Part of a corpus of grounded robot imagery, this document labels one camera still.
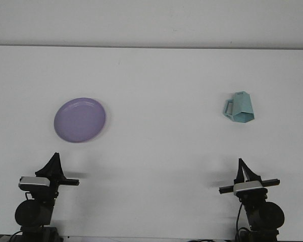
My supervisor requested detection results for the pale purple round plate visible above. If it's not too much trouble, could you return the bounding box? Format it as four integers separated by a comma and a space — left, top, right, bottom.
53, 97, 107, 144

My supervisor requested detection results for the pale blue faceted cup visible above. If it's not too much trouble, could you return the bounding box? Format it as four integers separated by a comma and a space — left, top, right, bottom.
222, 91, 256, 124

